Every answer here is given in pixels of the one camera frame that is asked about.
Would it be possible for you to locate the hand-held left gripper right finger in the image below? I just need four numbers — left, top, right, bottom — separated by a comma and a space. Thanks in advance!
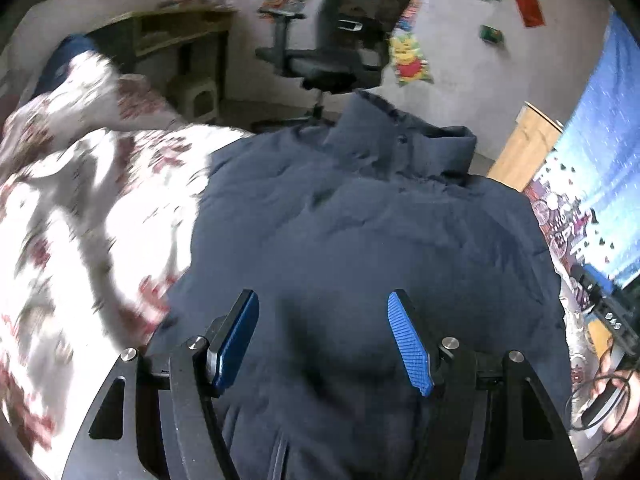
386, 289, 583, 480

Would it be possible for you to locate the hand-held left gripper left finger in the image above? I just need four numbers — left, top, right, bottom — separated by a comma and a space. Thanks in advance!
60, 289, 261, 480

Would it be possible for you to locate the navy blue padded jacket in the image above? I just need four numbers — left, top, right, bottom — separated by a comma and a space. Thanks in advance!
147, 89, 573, 480

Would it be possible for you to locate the person's right hand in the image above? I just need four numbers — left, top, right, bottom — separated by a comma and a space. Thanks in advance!
594, 355, 640, 443

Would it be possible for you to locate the blue printed curtain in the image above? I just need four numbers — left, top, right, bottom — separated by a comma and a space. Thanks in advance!
522, 10, 640, 311

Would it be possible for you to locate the light wooden board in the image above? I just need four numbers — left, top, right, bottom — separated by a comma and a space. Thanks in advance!
487, 101, 566, 192

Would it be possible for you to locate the floral red white bedspread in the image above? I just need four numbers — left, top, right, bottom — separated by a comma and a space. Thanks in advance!
0, 52, 608, 480

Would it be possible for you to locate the pale plastic stool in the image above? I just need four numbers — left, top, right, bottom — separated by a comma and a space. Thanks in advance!
167, 77, 221, 123

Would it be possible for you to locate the black mesh office chair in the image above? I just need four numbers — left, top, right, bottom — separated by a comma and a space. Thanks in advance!
255, 0, 426, 131

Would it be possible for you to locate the wooden desk with shelf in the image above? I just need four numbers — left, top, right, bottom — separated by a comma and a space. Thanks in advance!
87, 5, 236, 126

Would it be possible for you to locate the colourful poster behind chair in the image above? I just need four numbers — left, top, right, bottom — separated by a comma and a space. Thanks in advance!
399, 0, 424, 32

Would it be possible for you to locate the dark blue pillow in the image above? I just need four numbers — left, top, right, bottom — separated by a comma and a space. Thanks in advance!
32, 35, 101, 96

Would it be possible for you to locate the black cable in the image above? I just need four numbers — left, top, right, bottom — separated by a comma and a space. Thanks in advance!
564, 335, 640, 443

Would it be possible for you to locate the cartoon bear wall poster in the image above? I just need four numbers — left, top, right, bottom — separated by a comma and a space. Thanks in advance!
389, 32, 435, 88

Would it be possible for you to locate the red wall envelope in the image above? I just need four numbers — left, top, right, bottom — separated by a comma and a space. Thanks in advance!
515, 0, 546, 28

